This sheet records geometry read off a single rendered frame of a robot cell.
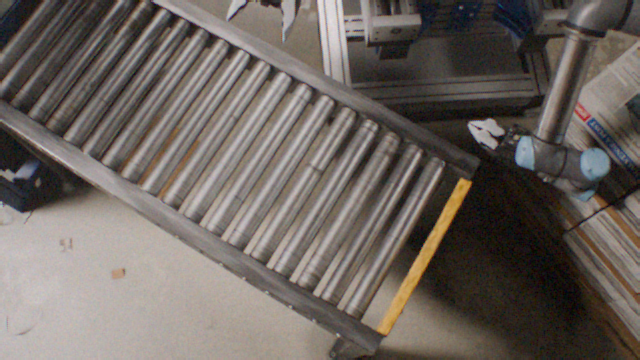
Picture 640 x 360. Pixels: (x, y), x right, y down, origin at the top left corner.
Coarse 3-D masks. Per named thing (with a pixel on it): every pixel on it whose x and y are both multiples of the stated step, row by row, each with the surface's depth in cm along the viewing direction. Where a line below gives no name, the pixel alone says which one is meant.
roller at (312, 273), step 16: (384, 144) 159; (400, 144) 161; (368, 160) 160; (384, 160) 158; (368, 176) 157; (352, 192) 156; (368, 192) 156; (352, 208) 154; (336, 224) 153; (352, 224) 154; (336, 240) 152; (320, 256) 151; (304, 272) 150; (320, 272) 150; (304, 288) 149
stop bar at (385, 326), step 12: (468, 180) 154; (456, 192) 153; (456, 204) 153; (444, 216) 152; (444, 228) 151; (432, 240) 150; (420, 252) 149; (432, 252) 149; (420, 264) 148; (408, 276) 147; (420, 276) 147; (408, 288) 147; (396, 300) 146; (396, 312) 145; (384, 324) 144; (384, 336) 144
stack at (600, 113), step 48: (624, 96) 161; (576, 144) 166; (624, 144) 157; (528, 192) 210; (624, 192) 160; (528, 240) 232; (576, 240) 200; (624, 240) 174; (576, 288) 226; (624, 288) 192; (624, 336) 212
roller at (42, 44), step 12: (72, 0) 171; (84, 0) 173; (60, 12) 170; (72, 12) 171; (48, 24) 169; (60, 24) 170; (48, 36) 168; (36, 48) 167; (48, 48) 169; (24, 60) 165; (36, 60) 167; (12, 72) 164; (24, 72) 166; (0, 84) 164; (12, 84) 164; (0, 96) 163; (12, 96) 165
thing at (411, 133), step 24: (168, 0) 171; (192, 24) 170; (216, 24) 169; (240, 48) 167; (264, 48) 167; (288, 72) 165; (312, 72) 165; (336, 96) 163; (360, 96) 163; (360, 120) 165; (384, 120) 161; (408, 120) 161; (408, 144) 162; (432, 144) 159; (456, 168) 158
